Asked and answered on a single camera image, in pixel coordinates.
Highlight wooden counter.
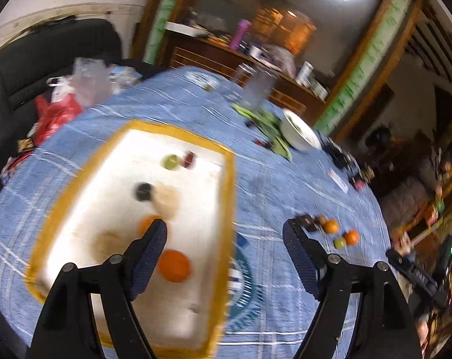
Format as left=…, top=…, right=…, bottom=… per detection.
left=162, top=26, right=327, bottom=116

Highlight small orange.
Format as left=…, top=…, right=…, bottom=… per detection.
left=138, top=215, right=163, bottom=237

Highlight dark brown fruit pieces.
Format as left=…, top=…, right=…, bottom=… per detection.
left=295, top=214, right=318, bottom=231

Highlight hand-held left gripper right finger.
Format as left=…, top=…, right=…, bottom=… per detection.
left=282, top=219, right=423, bottom=359

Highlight bamboo print wall strip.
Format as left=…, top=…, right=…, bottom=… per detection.
left=316, top=0, right=412, bottom=135
left=144, top=0, right=189, bottom=64

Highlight blue and white packet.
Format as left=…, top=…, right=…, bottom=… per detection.
left=110, top=65, right=144, bottom=86

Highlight bunch of dark grapes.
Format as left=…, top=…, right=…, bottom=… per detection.
left=245, top=120, right=270, bottom=149

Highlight purple thermos bottle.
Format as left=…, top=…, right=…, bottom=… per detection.
left=229, top=19, right=252, bottom=51

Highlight white paper leaflet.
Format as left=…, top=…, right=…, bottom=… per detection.
left=327, top=169, right=349, bottom=191

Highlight white bowl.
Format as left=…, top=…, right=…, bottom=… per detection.
left=279, top=109, right=322, bottom=153

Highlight black chair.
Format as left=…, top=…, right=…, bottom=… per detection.
left=0, top=18, right=163, bottom=203

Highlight clear plastic bag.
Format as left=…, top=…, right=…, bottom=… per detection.
left=48, top=57, right=112, bottom=107

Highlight white tray with yellow rim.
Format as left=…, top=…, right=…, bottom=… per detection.
left=26, top=119, right=237, bottom=358

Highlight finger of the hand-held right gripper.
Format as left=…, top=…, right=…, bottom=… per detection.
left=385, top=249, right=438, bottom=288

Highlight red plastic bag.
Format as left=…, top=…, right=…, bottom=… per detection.
left=34, top=93, right=82, bottom=146

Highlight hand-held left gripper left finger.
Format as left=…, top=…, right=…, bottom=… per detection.
left=26, top=219, right=169, bottom=359

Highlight wooden staircase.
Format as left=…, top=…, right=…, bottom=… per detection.
left=406, top=0, right=452, bottom=94

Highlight green vegetable stalks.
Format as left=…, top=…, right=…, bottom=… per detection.
left=231, top=103, right=294, bottom=161

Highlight clear glass cup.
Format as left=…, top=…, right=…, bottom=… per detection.
left=233, top=63, right=279, bottom=110

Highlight flat white box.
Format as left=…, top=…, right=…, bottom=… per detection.
left=164, top=20, right=204, bottom=38

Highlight dark plum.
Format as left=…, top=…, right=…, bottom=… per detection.
left=134, top=182, right=154, bottom=203

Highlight translucent plastic bag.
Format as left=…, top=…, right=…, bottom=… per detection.
left=265, top=43, right=298, bottom=77

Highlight small snack packets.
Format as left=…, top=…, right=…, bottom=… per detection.
left=0, top=138, right=36, bottom=180

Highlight black electric device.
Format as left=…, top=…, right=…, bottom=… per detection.
left=323, top=138, right=357, bottom=169

